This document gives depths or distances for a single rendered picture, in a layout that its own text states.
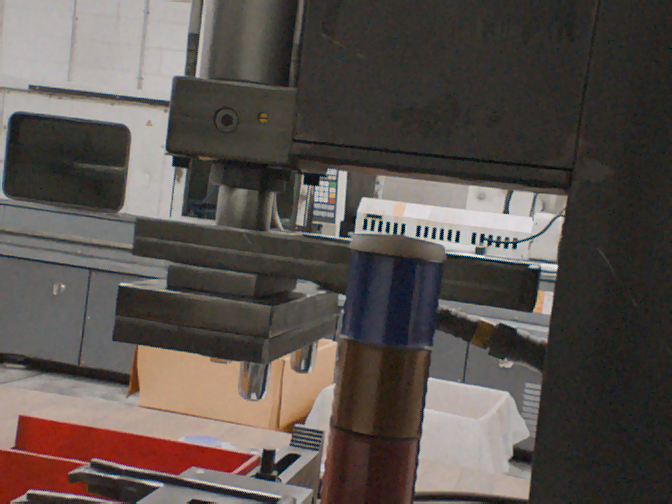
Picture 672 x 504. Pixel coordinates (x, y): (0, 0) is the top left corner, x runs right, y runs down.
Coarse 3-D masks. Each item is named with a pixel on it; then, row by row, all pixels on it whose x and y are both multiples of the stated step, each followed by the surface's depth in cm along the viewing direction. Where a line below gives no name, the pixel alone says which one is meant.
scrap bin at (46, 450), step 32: (32, 416) 100; (0, 448) 88; (32, 448) 100; (64, 448) 99; (96, 448) 98; (128, 448) 97; (160, 448) 96; (192, 448) 96; (0, 480) 87; (32, 480) 87; (64, 480) 86
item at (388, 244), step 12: (360, 240) 39; (372, 240) 38; (384, 240) 38; (396, 240) 38; (408, 240) 38; (420, 240) 39; (372, 252) 38; (384, 252) 38; (396, 252) 38; (408, 252) 38; (420, 252) 38; (432, 252) 38; (444, 252) 39
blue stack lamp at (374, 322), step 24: (360, 264) 38; (384, 264) 38; (408, 264) 38; (432, 264) 38; (360, 288) 38; (384, 288) 38; (408, 288) 38; (432, 288) 38; (360, 312) 38; (384, 312) 38; (408, 312) 38; (432, 312) 39; (360, 336) 38; (384, 336) 38; (408, 336) 38; (432, 336) 39
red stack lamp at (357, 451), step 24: (336, 432) 39; (360, 432) 39; (336, 456) 39; (360, 456) 38; (384, 456) 38; (408, 456) 39; (336, 480) 39; (360, 480) 38; (384, 480) 38; (408, 480) 39
